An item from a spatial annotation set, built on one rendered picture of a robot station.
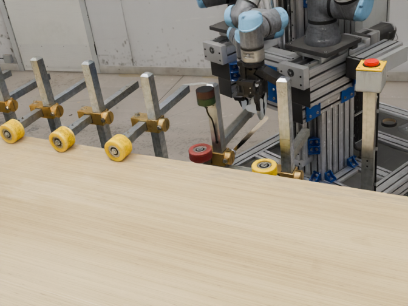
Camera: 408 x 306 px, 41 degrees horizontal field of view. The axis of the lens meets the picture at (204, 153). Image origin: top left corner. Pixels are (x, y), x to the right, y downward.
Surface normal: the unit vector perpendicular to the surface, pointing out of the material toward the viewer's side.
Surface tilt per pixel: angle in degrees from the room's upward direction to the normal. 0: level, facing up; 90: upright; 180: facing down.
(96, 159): 0
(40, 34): 90
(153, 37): 90
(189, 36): 90
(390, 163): 0
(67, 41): 90
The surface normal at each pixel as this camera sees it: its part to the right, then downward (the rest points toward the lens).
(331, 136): 0.63, 0.32
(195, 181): -0.12, -0.86
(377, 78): -0.45, 0.49
